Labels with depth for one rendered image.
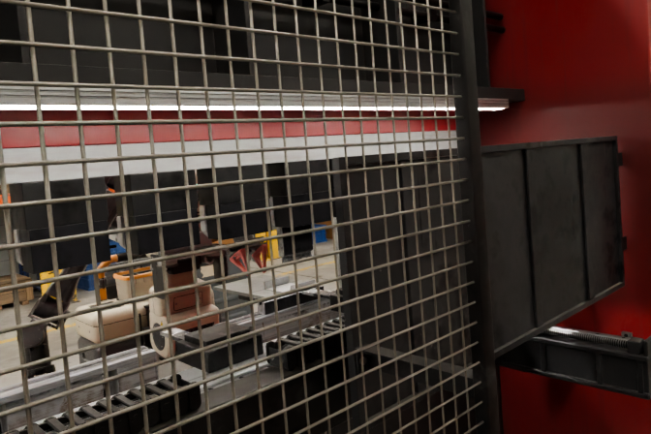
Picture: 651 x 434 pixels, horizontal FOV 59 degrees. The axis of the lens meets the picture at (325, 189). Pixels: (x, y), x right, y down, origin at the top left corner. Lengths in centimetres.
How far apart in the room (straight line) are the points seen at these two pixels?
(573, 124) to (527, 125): 15
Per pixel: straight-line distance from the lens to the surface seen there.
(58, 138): 117
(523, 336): 138
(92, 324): 246
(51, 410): 124
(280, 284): 161
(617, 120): 191
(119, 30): 119
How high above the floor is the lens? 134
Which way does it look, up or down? 3 degrees down
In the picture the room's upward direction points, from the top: 5 degrees counter-clockwise
